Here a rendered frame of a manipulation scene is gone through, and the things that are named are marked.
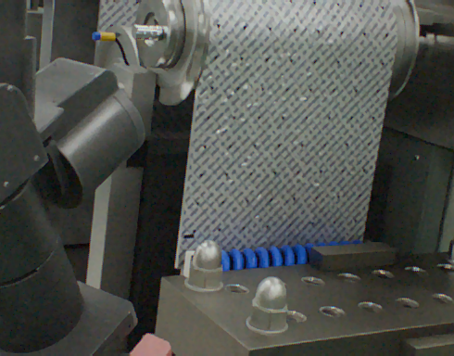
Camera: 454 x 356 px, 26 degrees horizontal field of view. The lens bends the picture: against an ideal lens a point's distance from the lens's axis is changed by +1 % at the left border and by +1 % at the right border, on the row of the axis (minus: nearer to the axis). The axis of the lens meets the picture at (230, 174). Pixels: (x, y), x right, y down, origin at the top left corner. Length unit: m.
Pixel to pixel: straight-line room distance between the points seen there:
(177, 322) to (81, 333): 0.34
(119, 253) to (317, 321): 0.26
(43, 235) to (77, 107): 0.07
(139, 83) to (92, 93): 0.44
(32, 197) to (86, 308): 0.09
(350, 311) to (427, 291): 0.12
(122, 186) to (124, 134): 0.46
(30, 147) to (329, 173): 0.60
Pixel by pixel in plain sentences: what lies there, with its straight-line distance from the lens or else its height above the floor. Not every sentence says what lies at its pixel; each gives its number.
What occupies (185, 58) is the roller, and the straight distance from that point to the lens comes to 0.95.
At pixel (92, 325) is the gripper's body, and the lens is 0.58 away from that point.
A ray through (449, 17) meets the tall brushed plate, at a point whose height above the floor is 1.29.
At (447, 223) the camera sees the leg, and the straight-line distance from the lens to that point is 1.39.
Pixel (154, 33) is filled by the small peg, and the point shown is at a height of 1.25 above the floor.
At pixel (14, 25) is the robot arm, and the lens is 0.48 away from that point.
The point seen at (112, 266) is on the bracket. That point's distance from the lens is 1.05.
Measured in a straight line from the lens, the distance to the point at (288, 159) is 1.02.
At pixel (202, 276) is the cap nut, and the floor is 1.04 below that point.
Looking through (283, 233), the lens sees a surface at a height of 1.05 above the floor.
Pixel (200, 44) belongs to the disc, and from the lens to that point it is 0.93.
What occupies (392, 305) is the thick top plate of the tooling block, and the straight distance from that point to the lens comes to 0.96.
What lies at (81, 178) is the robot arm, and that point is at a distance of 0.55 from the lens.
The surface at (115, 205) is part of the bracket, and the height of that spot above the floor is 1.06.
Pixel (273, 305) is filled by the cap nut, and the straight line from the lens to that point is 0.84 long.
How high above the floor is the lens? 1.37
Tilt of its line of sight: 15 degrees down
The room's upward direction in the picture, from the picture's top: 7 degrees clockwise
